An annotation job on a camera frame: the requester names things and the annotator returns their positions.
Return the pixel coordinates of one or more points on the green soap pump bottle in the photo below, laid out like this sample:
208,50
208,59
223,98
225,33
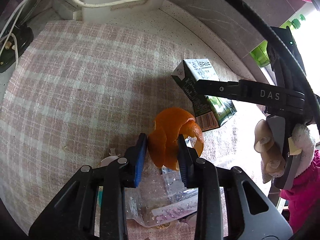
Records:
260,55

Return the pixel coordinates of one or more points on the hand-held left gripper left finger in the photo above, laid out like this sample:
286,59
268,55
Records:
140,160

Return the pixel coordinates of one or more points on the stainless steel pot lid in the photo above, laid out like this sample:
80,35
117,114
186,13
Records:
30,15

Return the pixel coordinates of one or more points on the green and white milk carton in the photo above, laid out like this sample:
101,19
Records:
185,75

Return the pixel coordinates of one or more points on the orange peel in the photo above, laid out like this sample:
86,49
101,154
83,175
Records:
165,130

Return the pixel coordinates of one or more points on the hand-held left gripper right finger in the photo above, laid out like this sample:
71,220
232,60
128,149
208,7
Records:
182,162

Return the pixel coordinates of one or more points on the pink plaid cloth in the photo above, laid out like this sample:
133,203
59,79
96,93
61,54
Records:
75,92

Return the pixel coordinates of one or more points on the black round socket plate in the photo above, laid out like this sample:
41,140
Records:
25,37

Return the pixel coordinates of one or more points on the clear plastic water bottle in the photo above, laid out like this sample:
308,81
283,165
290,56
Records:
150,205

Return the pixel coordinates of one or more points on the person's right hand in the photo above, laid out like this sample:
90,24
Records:
271,142

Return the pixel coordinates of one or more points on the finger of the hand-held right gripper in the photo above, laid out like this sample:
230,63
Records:
250,91

